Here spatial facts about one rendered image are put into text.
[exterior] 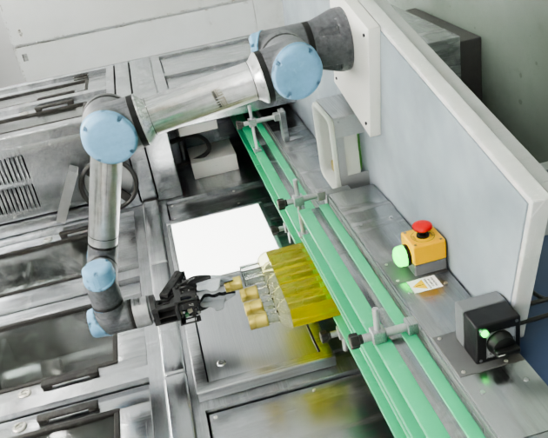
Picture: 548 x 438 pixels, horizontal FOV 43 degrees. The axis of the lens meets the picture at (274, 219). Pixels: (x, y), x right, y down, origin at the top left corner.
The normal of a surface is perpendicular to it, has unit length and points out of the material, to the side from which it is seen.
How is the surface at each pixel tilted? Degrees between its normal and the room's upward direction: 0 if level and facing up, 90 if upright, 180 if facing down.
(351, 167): 90
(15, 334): 90
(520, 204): 0
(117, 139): 82
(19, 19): 90
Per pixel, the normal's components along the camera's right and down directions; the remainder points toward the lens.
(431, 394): -0.16, -0.87
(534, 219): 0.25, 0.62
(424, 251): 0.22, 0.44
